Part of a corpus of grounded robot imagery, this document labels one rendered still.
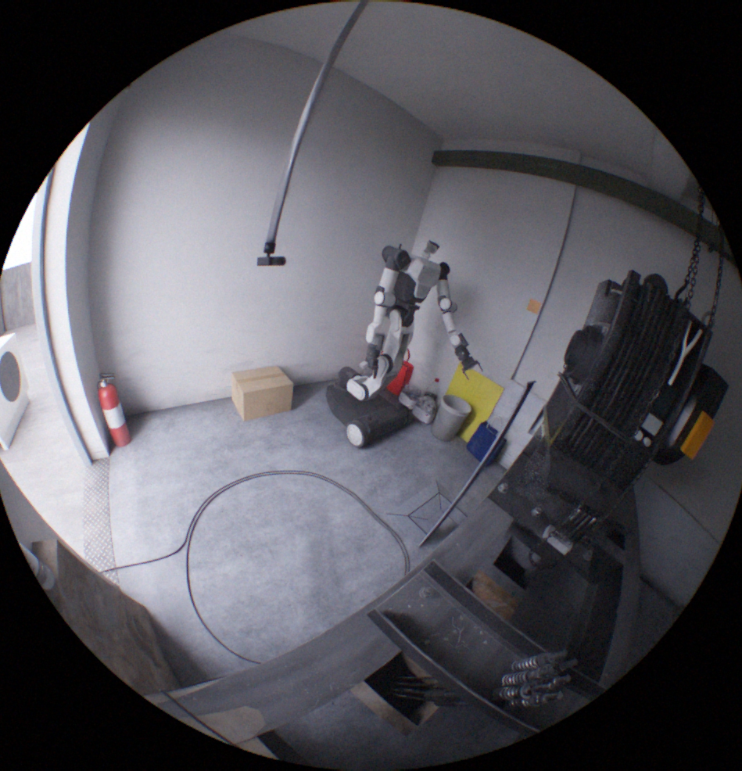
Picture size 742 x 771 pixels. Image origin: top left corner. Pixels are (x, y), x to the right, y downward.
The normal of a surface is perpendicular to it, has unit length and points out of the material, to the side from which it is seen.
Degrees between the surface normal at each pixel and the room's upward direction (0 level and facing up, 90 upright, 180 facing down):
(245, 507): 0
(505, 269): 90
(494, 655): 0
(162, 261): 90
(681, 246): 90
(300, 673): 0
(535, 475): 90
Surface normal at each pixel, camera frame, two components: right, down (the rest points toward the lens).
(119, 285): 0.63, 0.50
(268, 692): 0.25, -0.85
